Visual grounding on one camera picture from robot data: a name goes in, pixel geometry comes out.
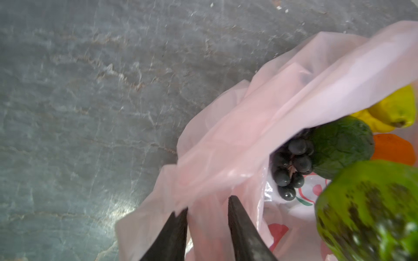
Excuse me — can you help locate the yellow green banana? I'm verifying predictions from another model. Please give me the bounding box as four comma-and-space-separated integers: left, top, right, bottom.
367, 84, 416, 128

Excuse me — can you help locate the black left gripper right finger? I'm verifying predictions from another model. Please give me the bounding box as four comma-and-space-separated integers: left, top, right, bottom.
228, 195, 277, 261

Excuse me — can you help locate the pink plastic bag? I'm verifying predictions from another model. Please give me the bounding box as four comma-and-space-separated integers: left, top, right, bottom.
115, 21, 418, 261

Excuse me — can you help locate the green bumpy fruit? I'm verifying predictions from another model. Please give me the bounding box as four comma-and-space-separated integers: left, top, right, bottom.
308, 116, 374, 180

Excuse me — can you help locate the yellow lemon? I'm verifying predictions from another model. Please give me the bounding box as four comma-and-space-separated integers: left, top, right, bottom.
351, 109, 395, 133

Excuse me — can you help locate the dark purple grape bunch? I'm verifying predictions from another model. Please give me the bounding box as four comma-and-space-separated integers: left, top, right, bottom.
270, 128, 314, 201

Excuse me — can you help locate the smooth green mango fruit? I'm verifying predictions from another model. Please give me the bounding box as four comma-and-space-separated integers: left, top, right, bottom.
315, 160, 418, 261

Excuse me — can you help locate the orange tangerine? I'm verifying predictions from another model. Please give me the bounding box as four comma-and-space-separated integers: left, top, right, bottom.
371, 133, 416, 166

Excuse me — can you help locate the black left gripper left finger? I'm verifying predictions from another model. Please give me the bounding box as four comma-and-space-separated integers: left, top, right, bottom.
140, 208, 188, 261

